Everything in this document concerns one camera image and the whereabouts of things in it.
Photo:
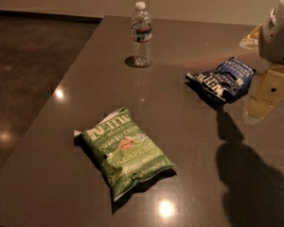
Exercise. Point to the green jalapeno chip bag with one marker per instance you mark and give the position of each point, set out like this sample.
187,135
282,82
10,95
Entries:
125,154

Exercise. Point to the blue kettle chip bag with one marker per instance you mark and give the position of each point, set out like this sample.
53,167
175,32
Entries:
227,82

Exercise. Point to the yellow chip bag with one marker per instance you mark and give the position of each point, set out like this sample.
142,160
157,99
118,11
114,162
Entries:
250,41

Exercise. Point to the clear plastic water bottle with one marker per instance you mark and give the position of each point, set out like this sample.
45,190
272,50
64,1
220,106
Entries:
141,35

